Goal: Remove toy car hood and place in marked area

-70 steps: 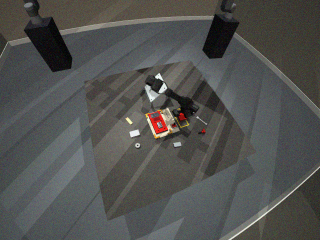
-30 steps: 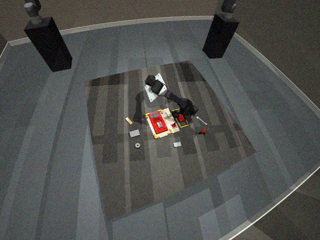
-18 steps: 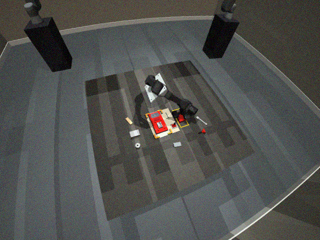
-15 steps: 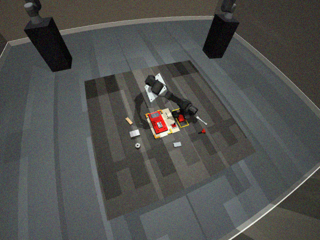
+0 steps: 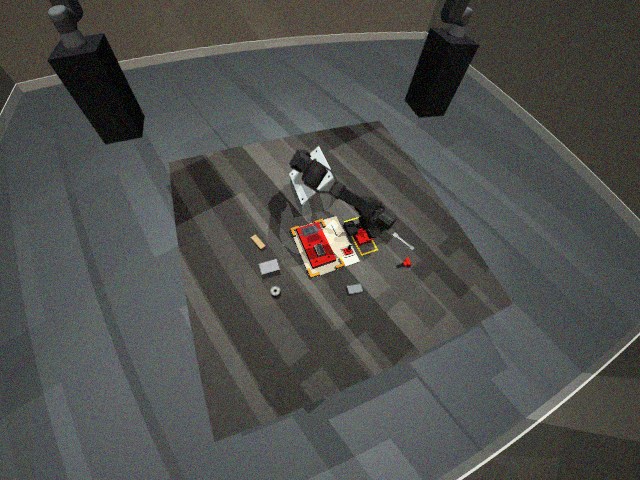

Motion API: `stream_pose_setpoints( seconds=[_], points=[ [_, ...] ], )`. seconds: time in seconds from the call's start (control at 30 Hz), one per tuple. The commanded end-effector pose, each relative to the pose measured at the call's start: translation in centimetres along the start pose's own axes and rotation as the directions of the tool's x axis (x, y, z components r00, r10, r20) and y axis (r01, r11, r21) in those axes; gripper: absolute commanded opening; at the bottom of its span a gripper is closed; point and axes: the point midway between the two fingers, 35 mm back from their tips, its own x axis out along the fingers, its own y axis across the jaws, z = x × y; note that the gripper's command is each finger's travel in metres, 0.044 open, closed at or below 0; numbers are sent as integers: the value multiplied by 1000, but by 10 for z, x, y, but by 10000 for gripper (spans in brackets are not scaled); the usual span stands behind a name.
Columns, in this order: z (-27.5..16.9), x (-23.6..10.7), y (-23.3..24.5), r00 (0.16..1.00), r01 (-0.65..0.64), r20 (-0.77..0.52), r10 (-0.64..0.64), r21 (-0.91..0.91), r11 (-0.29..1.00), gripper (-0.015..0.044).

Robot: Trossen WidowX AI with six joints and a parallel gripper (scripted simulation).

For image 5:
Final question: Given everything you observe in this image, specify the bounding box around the tan rectangular block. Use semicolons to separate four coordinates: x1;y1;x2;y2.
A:
251;235;265;250

